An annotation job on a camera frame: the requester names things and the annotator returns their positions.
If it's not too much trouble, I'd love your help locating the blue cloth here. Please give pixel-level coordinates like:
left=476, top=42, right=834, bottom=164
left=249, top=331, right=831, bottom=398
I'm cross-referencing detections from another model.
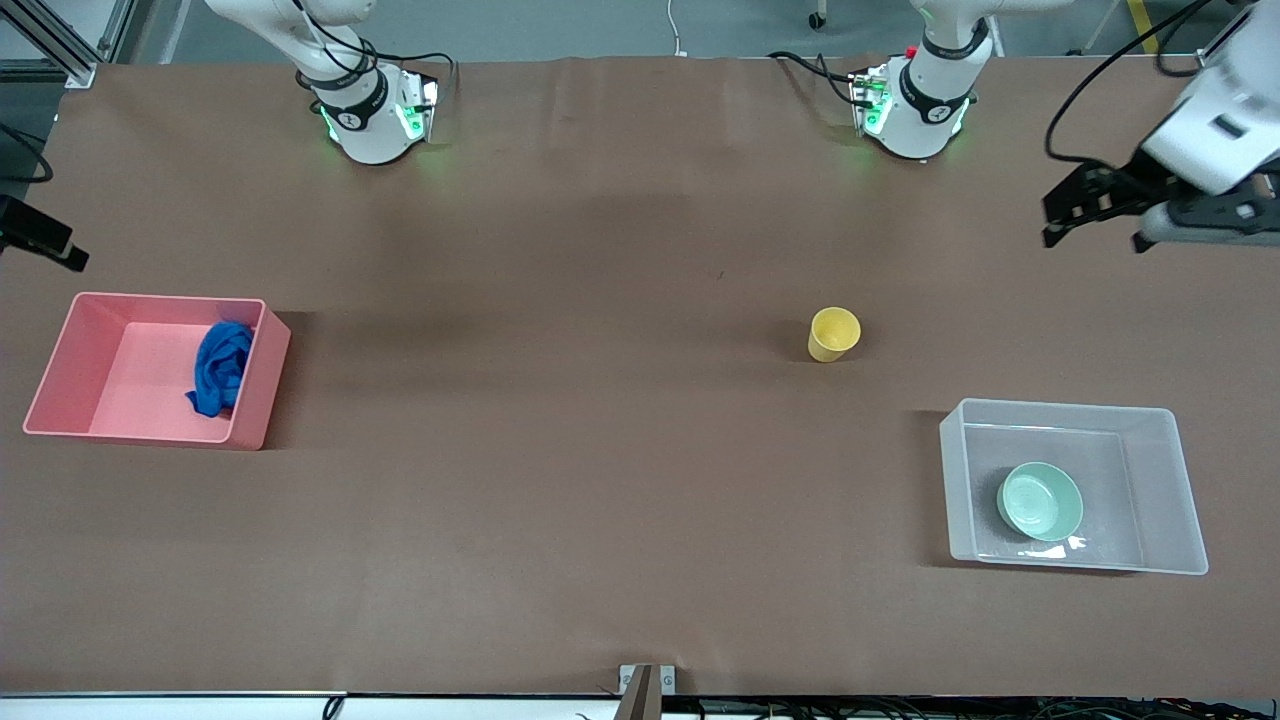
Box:
left=185, top=320, right=254, bottom=419

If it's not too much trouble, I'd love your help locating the translucent white plastic bin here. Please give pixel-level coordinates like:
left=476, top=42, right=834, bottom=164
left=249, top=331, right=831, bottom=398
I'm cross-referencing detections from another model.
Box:
left=938, top=397, right=1209, bottom=576

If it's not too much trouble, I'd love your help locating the mint green bowl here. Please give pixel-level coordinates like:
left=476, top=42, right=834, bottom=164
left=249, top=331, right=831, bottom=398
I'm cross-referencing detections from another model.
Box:
left=996, top=461, right=1084, bottom=543

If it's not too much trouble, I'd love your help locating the pink plastic bin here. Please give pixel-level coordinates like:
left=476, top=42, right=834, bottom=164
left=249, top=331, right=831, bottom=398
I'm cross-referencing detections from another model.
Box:
left=22, top=292, right=292, bottom=451

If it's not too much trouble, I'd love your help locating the yellow cup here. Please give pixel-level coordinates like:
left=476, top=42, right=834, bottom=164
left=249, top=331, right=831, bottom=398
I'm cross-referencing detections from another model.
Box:
left=807, top=306, right=862, bottom=363

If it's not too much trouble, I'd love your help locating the brown table cover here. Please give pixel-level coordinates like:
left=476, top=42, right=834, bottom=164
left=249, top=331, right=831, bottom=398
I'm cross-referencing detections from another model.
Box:
left=0, top=55, right=1280, bottom=698

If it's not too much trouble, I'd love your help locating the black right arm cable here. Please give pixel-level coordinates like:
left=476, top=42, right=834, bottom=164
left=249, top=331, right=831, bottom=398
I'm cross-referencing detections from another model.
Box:
left=0, top=122, right=53, bottom=183

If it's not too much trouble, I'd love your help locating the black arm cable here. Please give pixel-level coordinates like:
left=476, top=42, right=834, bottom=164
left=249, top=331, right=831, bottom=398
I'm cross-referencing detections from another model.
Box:
left=0, top=122, right=53, bottom=183
left=1045, top=0, right=1241, bottom=166

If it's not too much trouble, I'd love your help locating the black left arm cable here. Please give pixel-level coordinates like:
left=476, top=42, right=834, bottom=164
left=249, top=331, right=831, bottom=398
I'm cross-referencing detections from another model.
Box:
left=1045, top=0, right=1241, bottom=166

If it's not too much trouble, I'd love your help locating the aluminium frame profile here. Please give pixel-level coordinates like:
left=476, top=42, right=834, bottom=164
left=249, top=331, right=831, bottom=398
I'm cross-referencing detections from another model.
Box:
left=15, top=0, right=136, bottom=89

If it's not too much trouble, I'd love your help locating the black left base cable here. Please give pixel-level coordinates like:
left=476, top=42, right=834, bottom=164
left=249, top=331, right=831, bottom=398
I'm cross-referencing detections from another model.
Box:
left=768, top=50, right=863, bottom=106

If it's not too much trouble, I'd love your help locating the black base cable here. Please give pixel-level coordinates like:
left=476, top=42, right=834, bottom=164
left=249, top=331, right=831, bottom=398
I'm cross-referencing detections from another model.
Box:
left=768, top=50, right=863, bottom=106
left=395, top=55, right=458, bottom=101

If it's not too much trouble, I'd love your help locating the black right base cable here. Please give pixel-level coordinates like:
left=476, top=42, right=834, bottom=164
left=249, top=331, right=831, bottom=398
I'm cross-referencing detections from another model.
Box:
left=395, top=55, right=458, bottom=101

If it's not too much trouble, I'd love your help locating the white table edge rail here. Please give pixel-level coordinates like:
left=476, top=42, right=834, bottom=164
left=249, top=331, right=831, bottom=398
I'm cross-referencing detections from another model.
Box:
left=0, top=690, right=621, bottom=720

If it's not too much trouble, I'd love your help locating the metal table edge bracket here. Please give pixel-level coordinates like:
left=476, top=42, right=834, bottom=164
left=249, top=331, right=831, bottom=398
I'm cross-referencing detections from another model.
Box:
left=618, top=663, right=677, bottom=720

